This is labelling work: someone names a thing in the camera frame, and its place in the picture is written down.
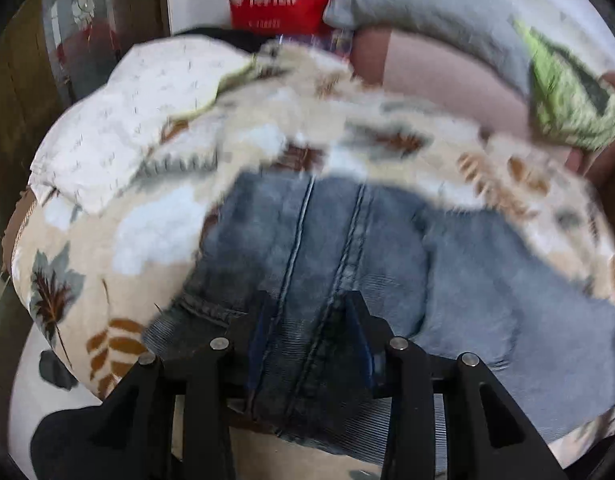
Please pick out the colourful snack packet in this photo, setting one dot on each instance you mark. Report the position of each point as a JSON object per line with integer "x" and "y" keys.
{"x": 337, "y": 40}

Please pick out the leaf printed blanket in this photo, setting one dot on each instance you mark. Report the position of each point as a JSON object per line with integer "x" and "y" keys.
{"x": 152, "y": 270}

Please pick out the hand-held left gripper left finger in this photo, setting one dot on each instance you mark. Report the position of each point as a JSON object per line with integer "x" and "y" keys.
{"x": 259, "y": 345}

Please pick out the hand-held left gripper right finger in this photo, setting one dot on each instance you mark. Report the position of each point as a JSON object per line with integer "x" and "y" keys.
{"x": 361, "y": 345}

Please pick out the white patterned pillow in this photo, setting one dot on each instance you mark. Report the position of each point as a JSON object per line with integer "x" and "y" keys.
{"x": 117, "y": 130}

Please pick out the glass cabinet door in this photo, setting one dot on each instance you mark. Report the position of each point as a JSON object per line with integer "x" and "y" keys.
{"x": 82, "y": 25}

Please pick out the grey quilted pillow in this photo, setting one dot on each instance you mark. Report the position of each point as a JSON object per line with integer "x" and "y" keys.
{"x": 437, "y": 15}

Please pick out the green patterned garment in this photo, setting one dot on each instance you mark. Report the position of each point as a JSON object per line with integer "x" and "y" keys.
{"x": 567, "y": 95}

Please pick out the dark cloth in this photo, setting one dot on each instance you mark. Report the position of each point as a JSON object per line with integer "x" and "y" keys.
{"x": 62, "y": 445}

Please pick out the black cloth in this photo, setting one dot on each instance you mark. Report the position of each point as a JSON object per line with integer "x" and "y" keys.
{"x": 222, "y": 37}

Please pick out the pink sofa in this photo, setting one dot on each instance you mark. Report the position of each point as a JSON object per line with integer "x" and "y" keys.
{"x": 437, "y": 85}

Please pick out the grey denim pants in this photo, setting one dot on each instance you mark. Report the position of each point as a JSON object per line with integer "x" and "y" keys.
{"x": 387, "y": 260}

